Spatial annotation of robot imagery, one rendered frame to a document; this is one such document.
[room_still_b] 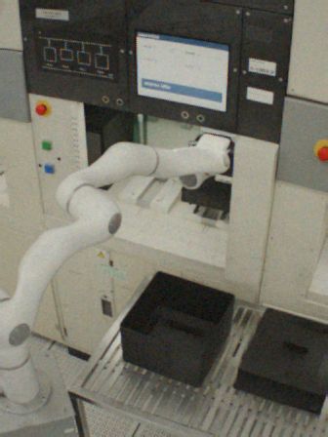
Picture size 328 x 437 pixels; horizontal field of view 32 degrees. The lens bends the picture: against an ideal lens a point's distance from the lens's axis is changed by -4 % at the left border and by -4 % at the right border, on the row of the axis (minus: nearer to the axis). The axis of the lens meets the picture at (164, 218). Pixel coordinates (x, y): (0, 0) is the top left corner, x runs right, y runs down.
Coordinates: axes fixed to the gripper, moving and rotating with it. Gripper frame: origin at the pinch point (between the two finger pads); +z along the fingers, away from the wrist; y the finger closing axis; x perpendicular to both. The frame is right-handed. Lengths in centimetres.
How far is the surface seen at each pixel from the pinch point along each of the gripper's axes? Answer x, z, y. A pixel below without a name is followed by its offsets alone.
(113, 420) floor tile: -121, -55, -22
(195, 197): -21.3, -12.3, -4.6
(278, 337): -35, -52, 41
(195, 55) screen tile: 42, -30, 1
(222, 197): -18.9, -11.4, 5.1
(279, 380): -35, -69, 46
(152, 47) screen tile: 42, -30, -13
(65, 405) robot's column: -46, -97, -11
